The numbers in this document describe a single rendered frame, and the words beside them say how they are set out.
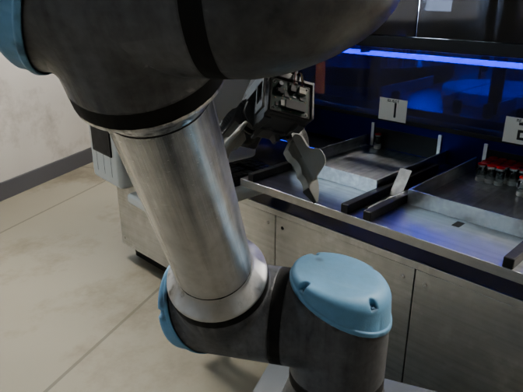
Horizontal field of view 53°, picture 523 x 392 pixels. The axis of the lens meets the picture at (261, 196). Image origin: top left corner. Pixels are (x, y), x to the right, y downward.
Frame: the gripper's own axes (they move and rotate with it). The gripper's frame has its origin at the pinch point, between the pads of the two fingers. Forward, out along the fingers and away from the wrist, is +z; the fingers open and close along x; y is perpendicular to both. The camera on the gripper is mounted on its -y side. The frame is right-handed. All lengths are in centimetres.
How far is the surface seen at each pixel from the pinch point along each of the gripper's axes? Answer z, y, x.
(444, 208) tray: -14, -23, 51
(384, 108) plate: -50, -47, 54
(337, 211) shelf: -12.6, -33.9, 31.5
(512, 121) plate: -37, -19, 69
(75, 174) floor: -120, -348, -15
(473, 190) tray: -23, -29, 65
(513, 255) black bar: 0.0, -5.0, 48.7
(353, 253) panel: -17, -79, 64
